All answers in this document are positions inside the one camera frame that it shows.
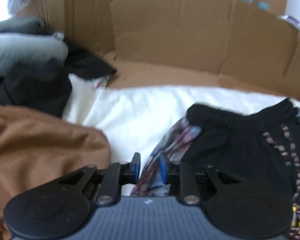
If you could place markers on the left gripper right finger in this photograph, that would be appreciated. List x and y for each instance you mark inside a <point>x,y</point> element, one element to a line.
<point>169,171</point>

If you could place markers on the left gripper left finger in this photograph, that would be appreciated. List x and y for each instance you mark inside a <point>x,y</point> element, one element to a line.
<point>133,170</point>

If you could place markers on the black skirt with floral lining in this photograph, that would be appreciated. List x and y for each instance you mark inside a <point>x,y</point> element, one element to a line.
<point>263,147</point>

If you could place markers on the cream cartoon print bedsheet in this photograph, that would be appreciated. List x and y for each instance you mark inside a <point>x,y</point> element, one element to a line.
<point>136,119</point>

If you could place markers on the brown satin garment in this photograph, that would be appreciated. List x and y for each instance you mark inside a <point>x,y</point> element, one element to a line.
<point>36,148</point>

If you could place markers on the black garment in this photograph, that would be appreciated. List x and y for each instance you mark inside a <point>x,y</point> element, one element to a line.
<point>45,85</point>

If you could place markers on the brown cardboard sheet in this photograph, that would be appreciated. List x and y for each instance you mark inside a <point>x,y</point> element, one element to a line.
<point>228,43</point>

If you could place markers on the grey puffer jacket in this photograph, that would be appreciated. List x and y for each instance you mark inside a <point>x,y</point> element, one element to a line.
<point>21,41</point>

